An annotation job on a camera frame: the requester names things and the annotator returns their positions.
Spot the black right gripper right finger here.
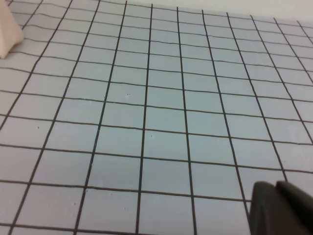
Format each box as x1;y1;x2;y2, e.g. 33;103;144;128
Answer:
275;180;313;235

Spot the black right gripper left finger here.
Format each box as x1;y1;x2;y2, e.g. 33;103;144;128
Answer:
247;181;286;235

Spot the cream fabric pencil case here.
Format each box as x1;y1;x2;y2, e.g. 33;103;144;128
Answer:
0;0;25;59

